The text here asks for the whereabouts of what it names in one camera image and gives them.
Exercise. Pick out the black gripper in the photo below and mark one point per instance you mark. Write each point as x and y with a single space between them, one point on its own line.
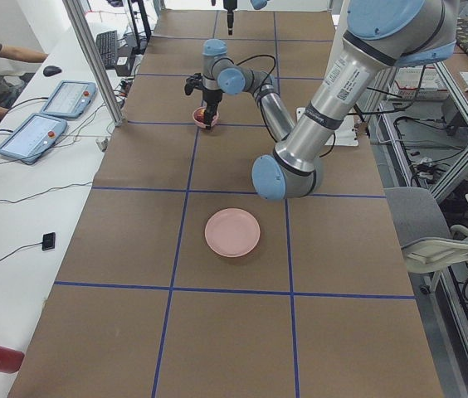
212 98
230 5

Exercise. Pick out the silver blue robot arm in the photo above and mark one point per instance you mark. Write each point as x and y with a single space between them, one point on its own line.
379 35
256 4

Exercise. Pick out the pink plate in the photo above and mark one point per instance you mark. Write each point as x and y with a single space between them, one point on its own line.
232 232

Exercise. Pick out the black keyboard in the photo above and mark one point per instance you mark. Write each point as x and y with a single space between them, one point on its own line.
107 46

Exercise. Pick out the right blue teach pendant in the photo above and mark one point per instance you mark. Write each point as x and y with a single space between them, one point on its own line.
70 99

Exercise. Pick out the blue teach pendant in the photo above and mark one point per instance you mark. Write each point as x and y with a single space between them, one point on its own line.
70 99
37 134

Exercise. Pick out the black computer mouse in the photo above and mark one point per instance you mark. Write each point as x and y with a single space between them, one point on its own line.
49 71

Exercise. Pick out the left blue teach pendant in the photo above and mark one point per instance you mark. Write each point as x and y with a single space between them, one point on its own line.
37 134

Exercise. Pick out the small black square device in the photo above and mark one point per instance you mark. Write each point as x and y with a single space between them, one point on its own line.
48 241

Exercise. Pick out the grey white office chair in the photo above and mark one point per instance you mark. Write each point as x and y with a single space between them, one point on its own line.
428 244

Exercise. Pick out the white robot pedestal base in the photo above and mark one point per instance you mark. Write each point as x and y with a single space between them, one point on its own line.
345 135

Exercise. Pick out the aluminium frame post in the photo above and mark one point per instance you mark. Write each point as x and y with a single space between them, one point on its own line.
84 36

